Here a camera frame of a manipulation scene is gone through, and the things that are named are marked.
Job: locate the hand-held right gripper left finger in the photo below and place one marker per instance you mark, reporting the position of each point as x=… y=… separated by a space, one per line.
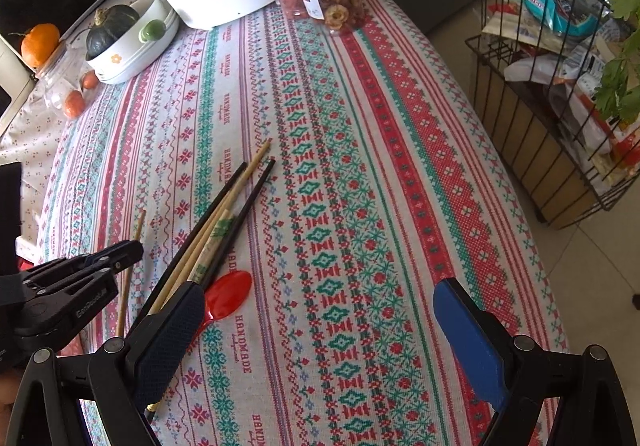
x=170 y=346

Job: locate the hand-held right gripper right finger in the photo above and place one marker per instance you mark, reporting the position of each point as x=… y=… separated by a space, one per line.
x=470 y=346

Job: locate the clear glass jar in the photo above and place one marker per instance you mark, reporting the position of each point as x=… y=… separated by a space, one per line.
x=57 y=76

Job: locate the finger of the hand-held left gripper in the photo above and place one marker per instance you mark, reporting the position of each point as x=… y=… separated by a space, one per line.
x=75 y=308
x=125 y=253

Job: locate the black bar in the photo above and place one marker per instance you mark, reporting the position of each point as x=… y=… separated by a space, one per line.
x=635 y=302

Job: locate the black chopstick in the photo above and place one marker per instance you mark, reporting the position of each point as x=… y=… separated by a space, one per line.
x=220 y=203
x=250 y=198

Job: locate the white dotted cloth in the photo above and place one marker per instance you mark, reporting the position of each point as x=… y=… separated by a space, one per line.
x=30 y=161

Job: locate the small orange tomato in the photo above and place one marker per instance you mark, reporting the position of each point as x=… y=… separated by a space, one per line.
x=90 y=81
x=73 y=104

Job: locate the dark green pumpkin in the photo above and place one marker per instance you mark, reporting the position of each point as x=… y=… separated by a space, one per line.
x=112 y=28

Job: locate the pile of snack packets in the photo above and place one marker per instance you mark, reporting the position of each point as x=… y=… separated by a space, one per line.
x=550 y=11

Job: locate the red plastic spoon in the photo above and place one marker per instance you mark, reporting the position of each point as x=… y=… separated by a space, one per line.
x=227 y=293

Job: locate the brown bamboo chopstick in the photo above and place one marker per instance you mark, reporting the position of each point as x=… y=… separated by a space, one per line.
x=134 y=266
x=245 y=178

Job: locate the orange fruit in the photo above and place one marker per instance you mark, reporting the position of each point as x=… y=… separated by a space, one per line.
x=41 y=45

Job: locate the red green patterned tablecloth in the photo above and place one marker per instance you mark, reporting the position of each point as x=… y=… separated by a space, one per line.
x=350 y=226

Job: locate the white flower print ceramic dish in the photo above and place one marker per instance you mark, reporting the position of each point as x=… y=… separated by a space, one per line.
x=120 y=63

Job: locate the small green fruit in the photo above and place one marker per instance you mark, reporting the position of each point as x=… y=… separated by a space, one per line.
x=152 y=30

